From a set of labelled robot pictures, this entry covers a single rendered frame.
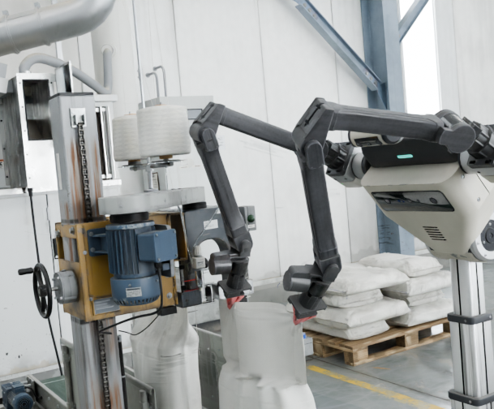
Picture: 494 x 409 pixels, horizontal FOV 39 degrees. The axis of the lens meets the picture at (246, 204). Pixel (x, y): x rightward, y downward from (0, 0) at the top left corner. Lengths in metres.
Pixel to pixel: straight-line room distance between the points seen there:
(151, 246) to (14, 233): 3.00
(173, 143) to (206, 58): 5.02
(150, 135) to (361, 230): 6.17
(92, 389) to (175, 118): 0.92
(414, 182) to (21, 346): 3.58
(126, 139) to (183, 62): 4.65
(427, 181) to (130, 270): 0.91
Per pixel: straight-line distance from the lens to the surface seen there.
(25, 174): 4.56
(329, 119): 1.63
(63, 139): 2.30
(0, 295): 5.00
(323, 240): 1.82
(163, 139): 2.15
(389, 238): 8.35
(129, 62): 5.69
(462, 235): 2.13
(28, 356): 5.12
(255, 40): 7.49
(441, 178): 1.99
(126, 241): 2.10
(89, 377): 2.38
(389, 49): 8.15
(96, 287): 2.28
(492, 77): 9.99
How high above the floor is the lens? 1.47
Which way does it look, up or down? 3 degrees down
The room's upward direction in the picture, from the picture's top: 5 degrees counter-clockwise
